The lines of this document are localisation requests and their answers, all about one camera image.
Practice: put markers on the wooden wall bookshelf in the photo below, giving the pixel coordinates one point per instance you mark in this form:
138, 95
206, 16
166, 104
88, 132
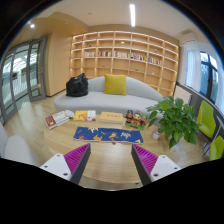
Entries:
146, 58

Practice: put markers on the blue patterned towel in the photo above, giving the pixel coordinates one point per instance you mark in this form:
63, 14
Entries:
108, 135

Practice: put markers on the white window curtain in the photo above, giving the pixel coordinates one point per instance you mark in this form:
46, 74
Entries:
193, 75

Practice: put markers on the colourful toy figures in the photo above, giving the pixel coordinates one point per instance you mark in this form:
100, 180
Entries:
135, 119

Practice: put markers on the grey curved sofa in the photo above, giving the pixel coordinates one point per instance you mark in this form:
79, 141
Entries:
139, 96

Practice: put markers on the glass double door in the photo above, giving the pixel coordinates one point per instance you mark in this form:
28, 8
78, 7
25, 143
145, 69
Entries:
22, 77

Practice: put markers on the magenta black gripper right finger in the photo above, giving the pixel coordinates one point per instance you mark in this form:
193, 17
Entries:
151, 167

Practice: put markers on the yellow picture book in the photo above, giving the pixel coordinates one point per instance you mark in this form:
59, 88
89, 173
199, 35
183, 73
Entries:
89, 115

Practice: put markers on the yellow cushion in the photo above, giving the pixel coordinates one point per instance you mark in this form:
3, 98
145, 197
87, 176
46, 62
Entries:
115, 84

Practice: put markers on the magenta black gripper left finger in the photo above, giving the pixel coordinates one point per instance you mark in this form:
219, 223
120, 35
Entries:
69, 166

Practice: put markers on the ceiling strip light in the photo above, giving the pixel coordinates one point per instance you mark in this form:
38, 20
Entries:
132, 15

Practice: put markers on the open magazine red cover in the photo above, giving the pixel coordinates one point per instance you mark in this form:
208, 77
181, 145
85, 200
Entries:
59, 118

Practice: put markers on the green potted plant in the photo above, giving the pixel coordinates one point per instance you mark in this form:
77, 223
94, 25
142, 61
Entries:
177, 120

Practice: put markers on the white chair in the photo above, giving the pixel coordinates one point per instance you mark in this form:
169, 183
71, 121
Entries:
16, 149

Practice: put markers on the yellow flat book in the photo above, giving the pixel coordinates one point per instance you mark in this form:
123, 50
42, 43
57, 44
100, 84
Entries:
111, 117

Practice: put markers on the lime green chair near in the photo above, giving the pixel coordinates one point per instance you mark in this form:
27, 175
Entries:
216, 148

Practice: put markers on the lime green chair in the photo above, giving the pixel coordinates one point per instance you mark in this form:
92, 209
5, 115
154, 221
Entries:
216, 148
206, 119

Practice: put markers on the black bag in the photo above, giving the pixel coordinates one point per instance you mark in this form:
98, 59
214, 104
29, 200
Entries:
77, 86

